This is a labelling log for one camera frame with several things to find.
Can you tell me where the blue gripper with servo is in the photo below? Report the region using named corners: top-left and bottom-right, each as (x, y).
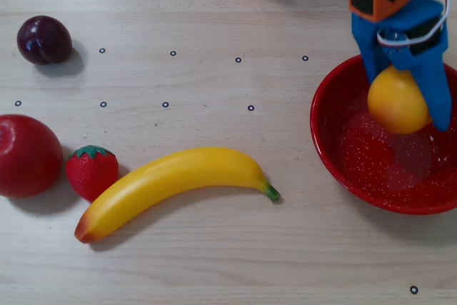
top-left (351, 0), bottom-right (453, 132)

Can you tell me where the orange-yellow toy peach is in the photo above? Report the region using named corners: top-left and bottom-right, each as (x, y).
top-left (367, 65), bottom-right (433, 135)

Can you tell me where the red speckled bowl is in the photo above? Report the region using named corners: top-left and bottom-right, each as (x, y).
top-left (309, 54), bottom-right (457, 216)

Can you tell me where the yellow toy banana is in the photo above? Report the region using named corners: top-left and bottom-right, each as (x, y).
top-left (74, 146), bottom-right (281, 244)

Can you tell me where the red toy strawberry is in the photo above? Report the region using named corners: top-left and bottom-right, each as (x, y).
top-left (65, 144), bottom-right (120, 203)

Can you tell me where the dark purple toy plum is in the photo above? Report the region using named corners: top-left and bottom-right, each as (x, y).
top-left (16, 15), bottom-right (73, 66)

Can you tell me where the red toy apple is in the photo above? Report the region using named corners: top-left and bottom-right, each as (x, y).
top-left (0, 114), bottom-right (64, 199)

